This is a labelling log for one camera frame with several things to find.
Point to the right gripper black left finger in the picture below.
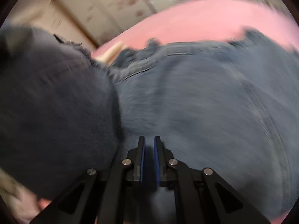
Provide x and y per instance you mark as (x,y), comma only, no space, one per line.
(97,196)

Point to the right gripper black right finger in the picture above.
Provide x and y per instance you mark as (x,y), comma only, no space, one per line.
(201,196)

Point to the blue denim jacket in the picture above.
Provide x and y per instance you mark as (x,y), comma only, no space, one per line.
(231,106)

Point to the folded white fluffy blanket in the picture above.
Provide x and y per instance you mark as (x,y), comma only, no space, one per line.
(20,201)

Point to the pink fleece bed sheet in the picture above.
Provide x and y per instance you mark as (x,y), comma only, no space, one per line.
(201,20)

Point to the floral sliding wardrobe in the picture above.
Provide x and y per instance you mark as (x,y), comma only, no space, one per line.
(103,20)

